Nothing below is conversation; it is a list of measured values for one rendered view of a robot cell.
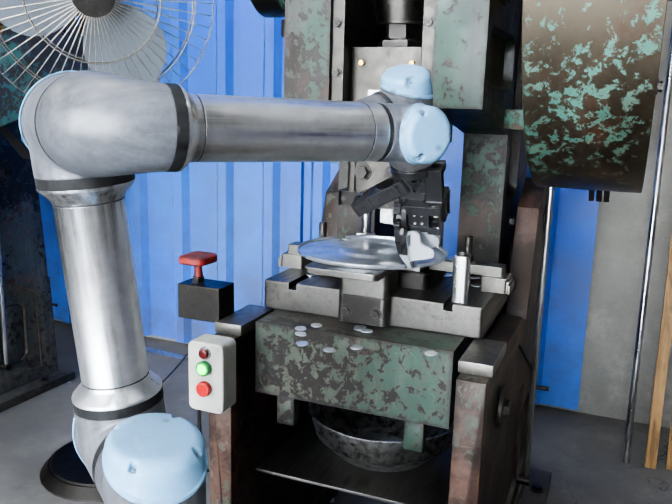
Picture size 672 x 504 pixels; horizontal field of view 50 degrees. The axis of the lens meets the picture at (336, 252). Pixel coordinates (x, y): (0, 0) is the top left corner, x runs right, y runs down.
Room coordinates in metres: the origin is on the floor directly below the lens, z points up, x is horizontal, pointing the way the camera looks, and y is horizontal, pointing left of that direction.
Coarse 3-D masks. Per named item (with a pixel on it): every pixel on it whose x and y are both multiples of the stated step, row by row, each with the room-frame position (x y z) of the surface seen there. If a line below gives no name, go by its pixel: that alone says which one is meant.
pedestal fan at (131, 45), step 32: (0, 0) 1.78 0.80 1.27; (32, 0) 1.79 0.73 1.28; (64, 0) 1.82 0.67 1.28; (96, 0) 1.77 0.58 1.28; (160, 0) 1.83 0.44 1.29; (192, 0) 1.94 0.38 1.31; (32, 32) 1.77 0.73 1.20; (96, 32) 1.87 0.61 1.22; (128, 32) 1.86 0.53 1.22; (160, 32) 1.86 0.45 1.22; (64, 64) 1.79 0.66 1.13; (96, 64) 1.80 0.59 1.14; (128, 64) 1.89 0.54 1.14; (160, 64) 1.89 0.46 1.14; (64, 448) 1.98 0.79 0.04; (64, 480) 1.81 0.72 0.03
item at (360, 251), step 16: (320, 240) 1.48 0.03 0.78; (336, 240) 1.49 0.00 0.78; (352, 240) 1.49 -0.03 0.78; (368, 240) 1.50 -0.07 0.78; (384, 240) 1.50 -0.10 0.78; (304, 256) 1.32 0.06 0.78; (320, 256) 1.33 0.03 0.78; (336, 256) 1.33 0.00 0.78; (352, 256) 1.33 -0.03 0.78; (368, 256) 1.32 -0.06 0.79; (384, 256) 1.33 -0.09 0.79
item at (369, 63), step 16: (352, 48) 1.45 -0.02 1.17; (368, 48) 1.44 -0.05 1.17; (384, 48) 1.42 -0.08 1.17; (400, 48) 1.41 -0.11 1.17; (416, 48) 1.40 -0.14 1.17; (352, 64) 1.45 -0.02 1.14; (368, 64) 1.43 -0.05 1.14; (384, 64) 1.42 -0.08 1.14; (400, 64) 1.41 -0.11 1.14; (416, 64) 1.40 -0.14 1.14; (352, 80) 1.45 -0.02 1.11; (368, 80) 1.43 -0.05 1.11; (352, 96) 1.45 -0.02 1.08; (352, 176) 1.44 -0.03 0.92; (368, 176) 1.40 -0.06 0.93; (384, 176) 1.39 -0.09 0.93
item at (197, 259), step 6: (192, 252) 1.43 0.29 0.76; (198, 252) 1.43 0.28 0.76; (204, 252) 1.43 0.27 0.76; (210, 252) 1.43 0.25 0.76; (180, 258) 1.39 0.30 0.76; (186, 258) 1.38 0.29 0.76; (192, 258) 1.38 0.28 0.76; (198, 258) 1.38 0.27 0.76; (204, 258) 1.38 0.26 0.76; (210, 258) 1.40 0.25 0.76; (216, 258) 1.42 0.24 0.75; (186, 264) 1.38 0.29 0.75; (192, 264) 1.37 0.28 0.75; (198, 264) 1.37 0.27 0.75; (204, 264) 1.38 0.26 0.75; (198, 270) 1.40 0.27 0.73; (198, 276) 1.40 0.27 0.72
